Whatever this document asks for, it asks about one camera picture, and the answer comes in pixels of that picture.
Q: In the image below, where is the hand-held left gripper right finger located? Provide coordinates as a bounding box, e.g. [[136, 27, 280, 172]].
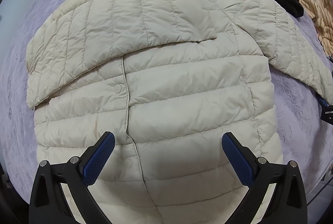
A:
[[222, 132, 308, 224]]

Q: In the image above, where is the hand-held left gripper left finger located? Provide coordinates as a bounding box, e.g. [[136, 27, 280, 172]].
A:
[[28, 131, 116, 224]]

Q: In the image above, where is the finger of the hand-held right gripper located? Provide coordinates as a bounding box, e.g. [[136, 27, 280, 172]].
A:
[[316, 93, 333, 126]]

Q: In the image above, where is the cream quilted puffer jacket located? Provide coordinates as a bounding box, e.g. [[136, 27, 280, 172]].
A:
[[26, 0, 333, 224]]

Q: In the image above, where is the beige striped garment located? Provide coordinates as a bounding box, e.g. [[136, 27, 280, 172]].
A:
[[291, 0, 333, 57]]

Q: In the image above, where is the lavender fleece blanket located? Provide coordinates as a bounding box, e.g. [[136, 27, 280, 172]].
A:
[[0, 0, 333, 214]]

